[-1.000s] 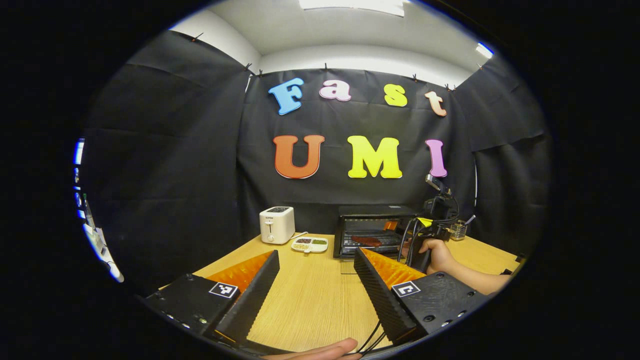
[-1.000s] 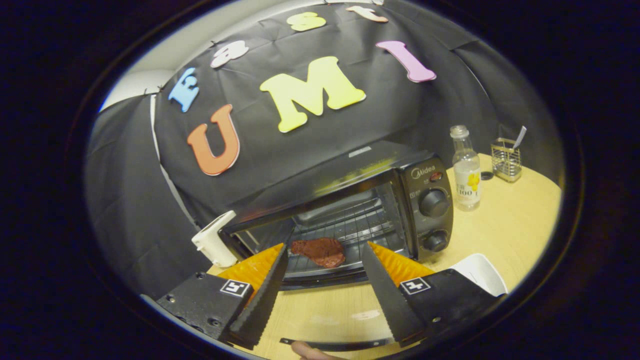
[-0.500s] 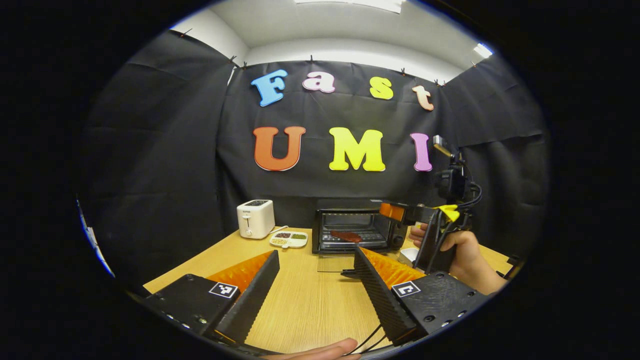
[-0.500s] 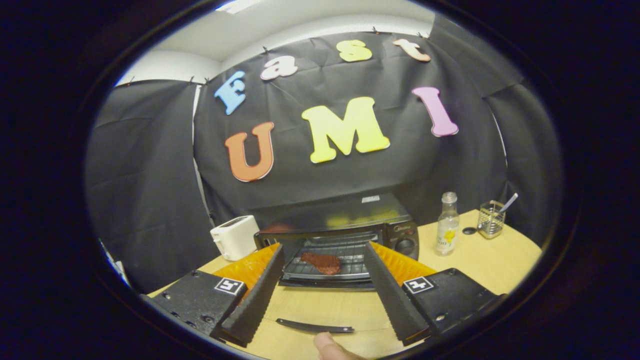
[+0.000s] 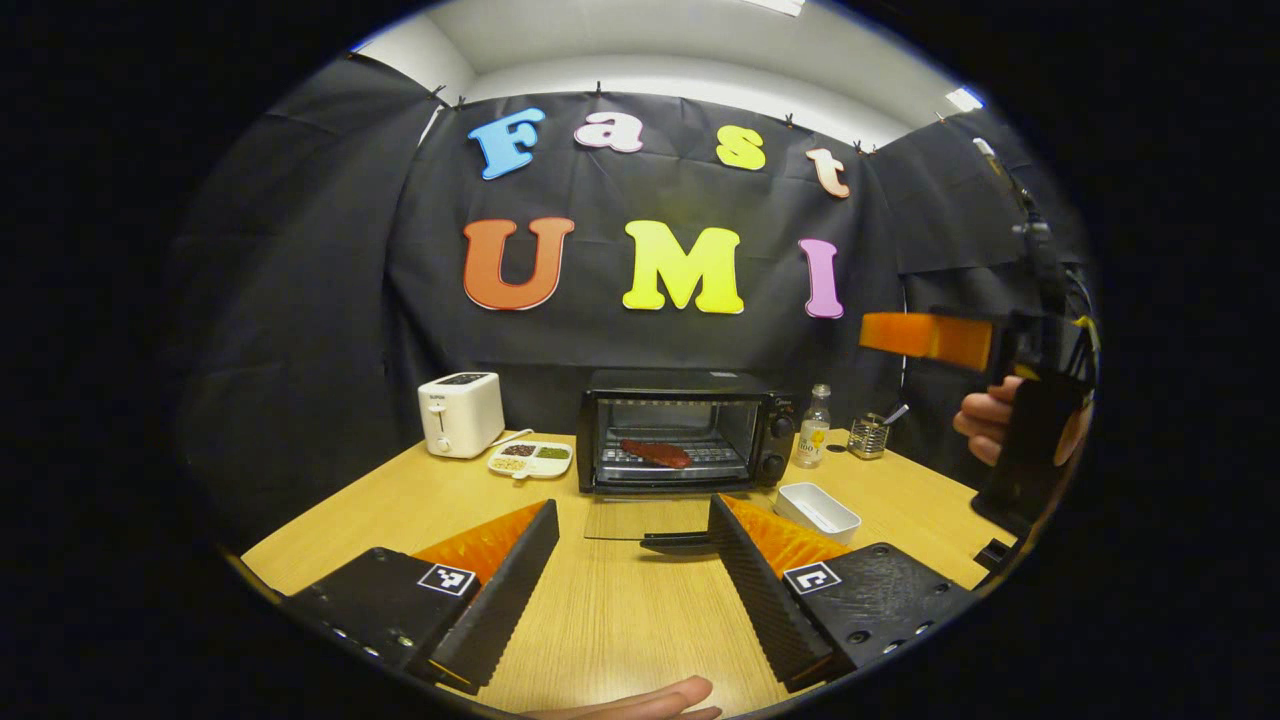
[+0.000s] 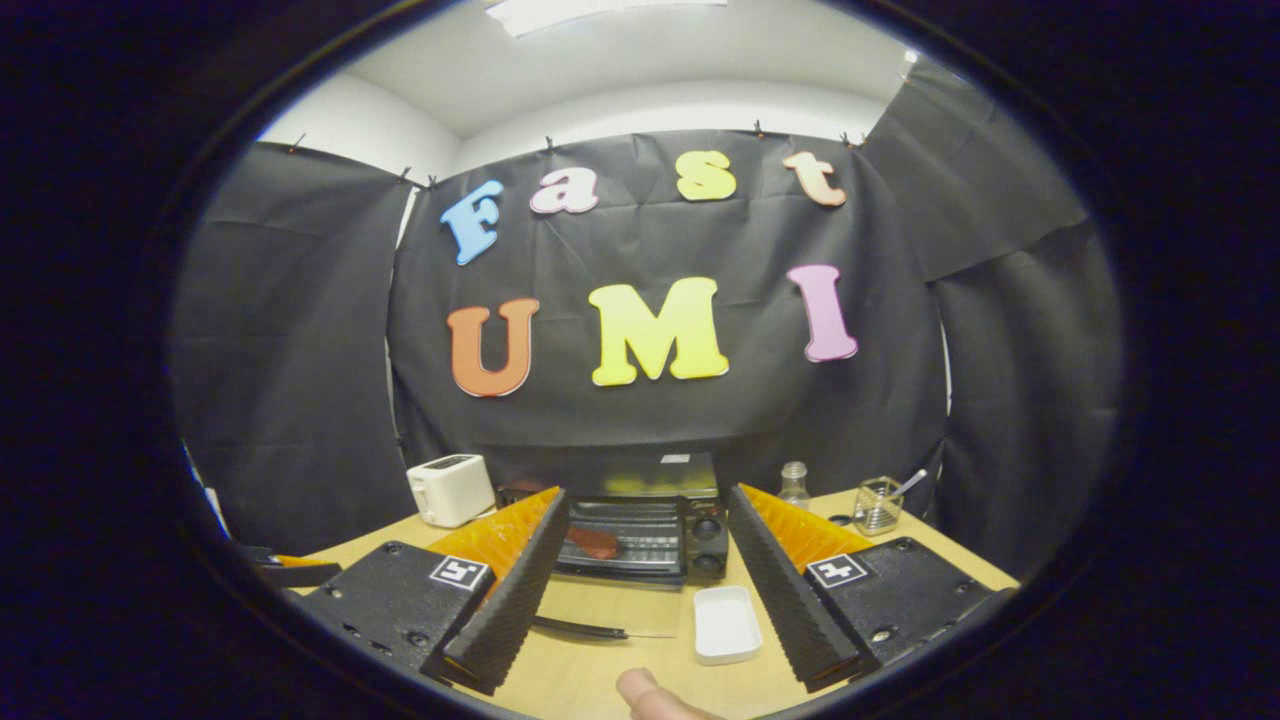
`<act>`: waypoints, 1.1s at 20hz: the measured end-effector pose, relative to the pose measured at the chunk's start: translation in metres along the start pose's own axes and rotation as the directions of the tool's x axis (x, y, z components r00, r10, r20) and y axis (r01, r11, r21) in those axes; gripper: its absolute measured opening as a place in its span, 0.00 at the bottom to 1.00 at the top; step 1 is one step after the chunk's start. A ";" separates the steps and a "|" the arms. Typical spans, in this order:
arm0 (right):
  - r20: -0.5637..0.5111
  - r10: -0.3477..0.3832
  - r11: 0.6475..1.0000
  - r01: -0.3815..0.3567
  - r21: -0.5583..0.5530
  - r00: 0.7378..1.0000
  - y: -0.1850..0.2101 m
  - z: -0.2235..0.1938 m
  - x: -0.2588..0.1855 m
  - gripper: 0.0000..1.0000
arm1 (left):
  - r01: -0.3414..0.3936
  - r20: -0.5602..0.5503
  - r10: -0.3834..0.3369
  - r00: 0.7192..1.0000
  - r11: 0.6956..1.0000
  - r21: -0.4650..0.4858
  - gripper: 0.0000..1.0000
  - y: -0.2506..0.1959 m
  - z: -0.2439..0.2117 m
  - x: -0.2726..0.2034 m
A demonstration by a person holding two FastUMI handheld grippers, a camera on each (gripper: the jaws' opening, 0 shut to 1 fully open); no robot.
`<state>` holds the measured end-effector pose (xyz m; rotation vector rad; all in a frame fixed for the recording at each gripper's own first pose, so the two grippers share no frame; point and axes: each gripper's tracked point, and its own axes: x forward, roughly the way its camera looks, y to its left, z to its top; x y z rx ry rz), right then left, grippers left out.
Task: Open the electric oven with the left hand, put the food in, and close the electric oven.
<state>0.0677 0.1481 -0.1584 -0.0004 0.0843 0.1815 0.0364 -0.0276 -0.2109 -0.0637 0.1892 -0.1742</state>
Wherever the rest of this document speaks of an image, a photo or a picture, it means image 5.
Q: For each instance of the black backdrop cloth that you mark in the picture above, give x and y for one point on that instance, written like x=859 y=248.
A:
x=300 y=330

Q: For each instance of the large ceiling light panel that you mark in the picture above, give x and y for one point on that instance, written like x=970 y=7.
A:
x=775 y=6

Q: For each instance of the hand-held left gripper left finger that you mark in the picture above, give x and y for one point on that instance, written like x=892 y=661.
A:
x=505 y=590

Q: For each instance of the white divided condiment plate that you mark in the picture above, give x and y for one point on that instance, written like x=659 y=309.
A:
x=530 y=460

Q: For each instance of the white toaster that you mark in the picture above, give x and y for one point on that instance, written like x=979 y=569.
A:
x=460 y=412

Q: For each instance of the white rectangular dish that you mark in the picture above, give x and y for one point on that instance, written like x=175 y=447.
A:
x=815 y=510

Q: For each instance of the black electric oven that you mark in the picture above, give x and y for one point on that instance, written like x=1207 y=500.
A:
x=775 y=425

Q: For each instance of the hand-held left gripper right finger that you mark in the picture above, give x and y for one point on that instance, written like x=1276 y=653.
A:
x=760 y=590

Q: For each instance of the metal spoon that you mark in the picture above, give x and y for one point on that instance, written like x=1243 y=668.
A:
x=897 y=412

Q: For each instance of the small ceiling light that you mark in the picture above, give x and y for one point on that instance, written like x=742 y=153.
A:
x=964 y=99

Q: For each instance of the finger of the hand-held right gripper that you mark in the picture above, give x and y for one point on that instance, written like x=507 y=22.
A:
x=925 y=338

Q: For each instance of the clear glass bottle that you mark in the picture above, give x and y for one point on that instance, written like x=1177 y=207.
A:
x=813 y=435

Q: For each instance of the red meat slice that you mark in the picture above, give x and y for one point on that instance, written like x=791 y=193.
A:
x=655 y=453

